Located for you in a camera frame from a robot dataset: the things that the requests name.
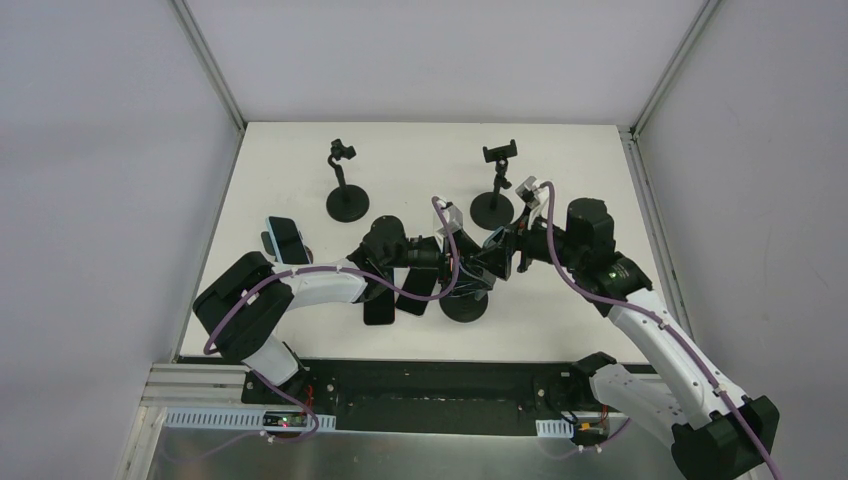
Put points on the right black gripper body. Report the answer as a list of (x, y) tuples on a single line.
[(520, 240)]

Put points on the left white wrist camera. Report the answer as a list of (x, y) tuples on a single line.
[(447, 219)]

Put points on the black phone stand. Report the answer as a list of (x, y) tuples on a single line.
[(491, 210), (465, 308), (346, 203)]

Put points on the black phone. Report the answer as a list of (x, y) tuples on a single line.
[(380, 311)]

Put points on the light blue phone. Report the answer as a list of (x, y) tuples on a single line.
[(282, 240)]

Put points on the right white cable duct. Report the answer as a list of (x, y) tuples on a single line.
[(555, 428)]

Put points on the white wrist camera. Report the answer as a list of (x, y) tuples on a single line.
[(447, 219), (530, 192)]

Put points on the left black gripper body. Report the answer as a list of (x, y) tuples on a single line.
[(454, 261)]

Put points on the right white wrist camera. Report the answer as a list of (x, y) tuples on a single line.
[(530, 192)]

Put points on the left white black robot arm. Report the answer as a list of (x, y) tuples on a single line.
[(388, 271)]

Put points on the blue-cased phone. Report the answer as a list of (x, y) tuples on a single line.
[(495, 239)]

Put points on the white cable duct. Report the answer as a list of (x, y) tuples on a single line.
[(277, 421), (555, 428)]

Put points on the left white cable duct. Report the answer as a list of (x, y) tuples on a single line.
[(277, 421)]

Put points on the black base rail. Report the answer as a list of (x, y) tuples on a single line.
[(429, 397)]

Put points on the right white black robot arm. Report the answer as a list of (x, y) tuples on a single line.
[(712, 427)]

